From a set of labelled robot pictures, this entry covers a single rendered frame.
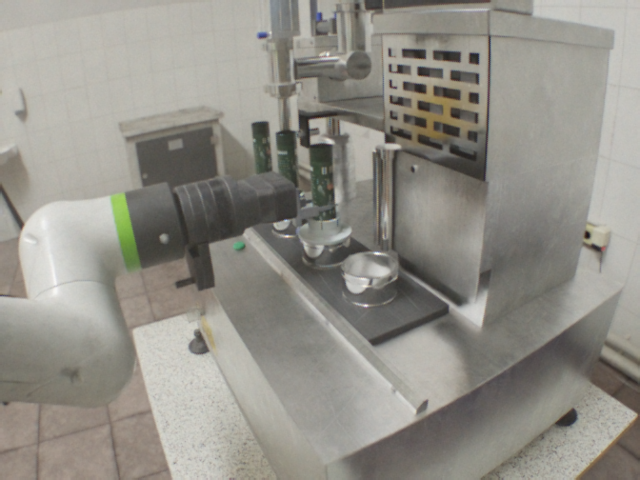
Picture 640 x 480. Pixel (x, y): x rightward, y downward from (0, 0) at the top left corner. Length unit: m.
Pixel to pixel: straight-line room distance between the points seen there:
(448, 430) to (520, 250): 0.21
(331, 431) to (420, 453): 0.11
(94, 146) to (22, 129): 0.70
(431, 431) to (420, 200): 0.25
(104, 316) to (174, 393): 0.44
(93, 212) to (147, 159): 3.02
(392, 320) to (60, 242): 0.37
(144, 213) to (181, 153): 3.06
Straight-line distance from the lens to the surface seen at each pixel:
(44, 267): 0.47
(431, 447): 0.47
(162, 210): 0.48
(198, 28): 4.21
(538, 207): 0.51
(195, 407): 0.83
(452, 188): 0.46
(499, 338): 0.51
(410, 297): 0.54
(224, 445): 0.75
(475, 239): 0.45
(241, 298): 0.58
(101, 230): 0.48
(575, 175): 0.57
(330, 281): 0.57
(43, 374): 0.40
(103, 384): 0.43
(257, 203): 0.52
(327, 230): 0.58
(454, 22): 0.42
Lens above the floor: 1.33
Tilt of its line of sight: 26 degrees down
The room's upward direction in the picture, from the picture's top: 3 degrees counter-clockwise
